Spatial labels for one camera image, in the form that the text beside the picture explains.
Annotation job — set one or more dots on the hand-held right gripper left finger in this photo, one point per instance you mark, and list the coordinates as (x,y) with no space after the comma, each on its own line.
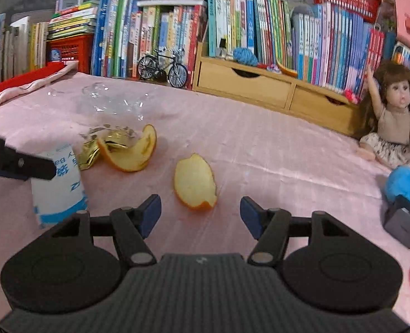
(150,215)

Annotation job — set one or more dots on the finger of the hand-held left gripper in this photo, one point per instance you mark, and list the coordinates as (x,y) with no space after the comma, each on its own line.
(24,164)

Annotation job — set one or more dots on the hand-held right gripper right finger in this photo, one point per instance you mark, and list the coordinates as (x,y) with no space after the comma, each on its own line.
(250,215)

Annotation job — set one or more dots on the white paper bag blue print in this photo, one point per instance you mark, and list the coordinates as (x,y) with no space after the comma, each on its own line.
(59,197)

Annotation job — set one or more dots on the orange peel piece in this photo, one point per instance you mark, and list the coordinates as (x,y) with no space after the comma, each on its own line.
(194,184)

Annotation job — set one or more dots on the curled orange peel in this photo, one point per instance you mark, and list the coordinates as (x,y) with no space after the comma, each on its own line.
(135,161)

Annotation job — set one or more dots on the gold foil wrapper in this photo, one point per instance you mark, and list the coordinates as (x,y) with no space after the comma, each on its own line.
(90,154)

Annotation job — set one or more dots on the pink blanket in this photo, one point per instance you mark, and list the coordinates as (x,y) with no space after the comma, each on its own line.
(260,145)

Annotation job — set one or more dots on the red mattress edge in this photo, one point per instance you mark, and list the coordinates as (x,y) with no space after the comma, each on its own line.
(24,76)

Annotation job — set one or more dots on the clear plastic bag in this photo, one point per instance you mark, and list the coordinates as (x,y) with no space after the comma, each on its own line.
(104,100)

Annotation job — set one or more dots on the row of large hardcover books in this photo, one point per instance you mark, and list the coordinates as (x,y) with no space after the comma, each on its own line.
(0,52)

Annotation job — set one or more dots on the red plastic crate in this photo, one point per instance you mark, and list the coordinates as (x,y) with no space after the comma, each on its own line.
(71,53)

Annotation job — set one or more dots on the wooden drawer organizer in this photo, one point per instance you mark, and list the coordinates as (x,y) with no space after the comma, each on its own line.
(243,83)

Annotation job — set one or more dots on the black model bicycle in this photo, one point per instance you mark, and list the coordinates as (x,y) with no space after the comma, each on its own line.
(146,69)

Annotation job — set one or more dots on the orange curved toy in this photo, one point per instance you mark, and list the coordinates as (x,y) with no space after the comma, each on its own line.
(287,71)

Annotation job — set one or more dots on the stack of flat picture books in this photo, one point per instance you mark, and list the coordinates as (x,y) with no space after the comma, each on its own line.
(73,20)

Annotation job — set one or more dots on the grey box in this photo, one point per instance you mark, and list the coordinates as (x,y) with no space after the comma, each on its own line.
(403,225)

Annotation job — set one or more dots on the blue plush toy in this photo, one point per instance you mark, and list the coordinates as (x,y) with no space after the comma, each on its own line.
(404,184)

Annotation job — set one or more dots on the blue yarn ball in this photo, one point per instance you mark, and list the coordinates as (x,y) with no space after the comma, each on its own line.
(245,56)

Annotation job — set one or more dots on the row of thin children's books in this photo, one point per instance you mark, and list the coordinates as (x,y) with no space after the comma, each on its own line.
(121,34)

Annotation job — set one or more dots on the small nail polish bottle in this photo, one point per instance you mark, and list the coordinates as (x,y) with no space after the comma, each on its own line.
(223,50)

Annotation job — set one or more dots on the brown haired doll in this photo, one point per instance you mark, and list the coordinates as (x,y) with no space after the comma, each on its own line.
(396,125)

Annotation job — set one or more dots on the row of books on organizer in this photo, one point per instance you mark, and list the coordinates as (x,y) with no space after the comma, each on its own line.
(312,41)

